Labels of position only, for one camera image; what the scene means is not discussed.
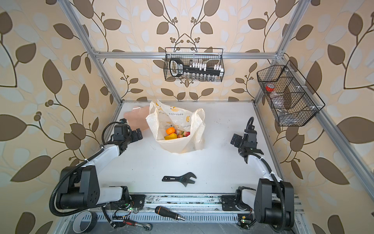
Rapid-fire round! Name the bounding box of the banana print plastic bag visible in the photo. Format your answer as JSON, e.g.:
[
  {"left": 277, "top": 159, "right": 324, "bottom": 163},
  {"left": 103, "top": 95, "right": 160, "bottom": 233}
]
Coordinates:
[{"left": 146, "top": 100, "right": 206, "bottom": 154}]

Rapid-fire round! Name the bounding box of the orange toy tangerine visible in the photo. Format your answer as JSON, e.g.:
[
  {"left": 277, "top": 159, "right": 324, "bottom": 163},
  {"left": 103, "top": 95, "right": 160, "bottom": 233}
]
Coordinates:
[{"left": 166, "top": 127, "right": 176, "bottom": 135}]

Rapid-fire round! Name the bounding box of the toy strawberry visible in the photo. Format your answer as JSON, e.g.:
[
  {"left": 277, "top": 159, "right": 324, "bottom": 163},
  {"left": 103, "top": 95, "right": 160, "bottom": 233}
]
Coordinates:
[{"left": 176, "top": 131, "right": 185, "bottom": 138}]

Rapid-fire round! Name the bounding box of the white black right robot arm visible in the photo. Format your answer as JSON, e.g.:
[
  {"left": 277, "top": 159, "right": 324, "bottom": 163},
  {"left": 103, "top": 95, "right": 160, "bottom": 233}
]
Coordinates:
[{"left": 221, "top": 130, "right": 295, "bottom": 233}]

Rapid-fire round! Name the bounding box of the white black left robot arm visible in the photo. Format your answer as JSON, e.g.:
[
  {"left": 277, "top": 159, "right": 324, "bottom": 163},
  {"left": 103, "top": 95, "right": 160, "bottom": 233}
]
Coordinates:
[{"left": 49, "top": 119, "right": 143, "bottom": 216}]

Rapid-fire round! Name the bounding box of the pink fruit plate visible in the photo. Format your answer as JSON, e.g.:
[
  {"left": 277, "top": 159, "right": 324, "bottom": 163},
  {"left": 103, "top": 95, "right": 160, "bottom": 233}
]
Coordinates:
[{"left": 123, "top": 106, "right": 150, "bottom": 131}]

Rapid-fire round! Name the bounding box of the clear bottle red cap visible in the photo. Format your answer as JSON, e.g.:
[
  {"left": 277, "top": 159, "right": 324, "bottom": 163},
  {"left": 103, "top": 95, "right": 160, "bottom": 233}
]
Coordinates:
[{"left": 265, "top": 83, "right": 290, "bottom": 117}]

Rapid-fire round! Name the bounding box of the black adjustable wrench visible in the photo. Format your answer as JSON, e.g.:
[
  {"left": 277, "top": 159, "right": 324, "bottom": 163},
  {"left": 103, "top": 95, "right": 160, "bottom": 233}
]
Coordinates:
[{"left": 162, "top": 172, "right": 197, "bottom": 187}]

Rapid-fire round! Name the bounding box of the black orange screwdriver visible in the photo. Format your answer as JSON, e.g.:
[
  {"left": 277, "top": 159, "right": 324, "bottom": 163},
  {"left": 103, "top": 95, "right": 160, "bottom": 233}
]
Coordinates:
[{"left": 154, "top": 206, "right": 186, "bottom": 221}]

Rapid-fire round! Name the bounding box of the socket set holder black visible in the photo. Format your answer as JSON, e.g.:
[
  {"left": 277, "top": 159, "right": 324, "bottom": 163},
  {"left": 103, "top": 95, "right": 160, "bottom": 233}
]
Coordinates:
[{"left": 168, "top": 58, "right": 224, "bottom": 77}]

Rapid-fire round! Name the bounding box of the black tape roll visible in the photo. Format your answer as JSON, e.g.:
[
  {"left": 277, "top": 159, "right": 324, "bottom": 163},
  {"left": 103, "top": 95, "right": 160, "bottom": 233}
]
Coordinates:
[{"left": 72, "top": 211, "right": 98, "bottom": 234}]

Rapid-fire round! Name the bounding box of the black wire basket right wall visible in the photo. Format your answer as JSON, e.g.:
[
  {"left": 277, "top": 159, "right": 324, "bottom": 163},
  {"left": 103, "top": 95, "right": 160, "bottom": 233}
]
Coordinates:
[{"left": 257, "top": 60, "right": 325, "bottom": 127}]

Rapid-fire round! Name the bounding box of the black wire basket wall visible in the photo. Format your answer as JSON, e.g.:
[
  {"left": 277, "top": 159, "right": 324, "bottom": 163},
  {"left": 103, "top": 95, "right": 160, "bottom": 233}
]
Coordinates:
[
  {"left": 163, "top": 46, "right": 225, "bottom": 82},
  {"left": 257, "top": 60, "right": 325, "bottom": 127}
]

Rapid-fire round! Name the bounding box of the black wire basket back wall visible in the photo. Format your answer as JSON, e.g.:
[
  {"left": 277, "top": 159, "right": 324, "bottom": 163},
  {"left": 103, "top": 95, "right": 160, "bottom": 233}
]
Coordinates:
[{"left": 163, "top": 46, "right": 225, "bottom": 82}]

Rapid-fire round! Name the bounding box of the red handled ratchet wrench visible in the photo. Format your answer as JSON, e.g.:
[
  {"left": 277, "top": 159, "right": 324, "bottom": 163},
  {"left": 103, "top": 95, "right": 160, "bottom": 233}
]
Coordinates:
[{"left": 123, "top": 220, "right": 153, "bottom": 231}]

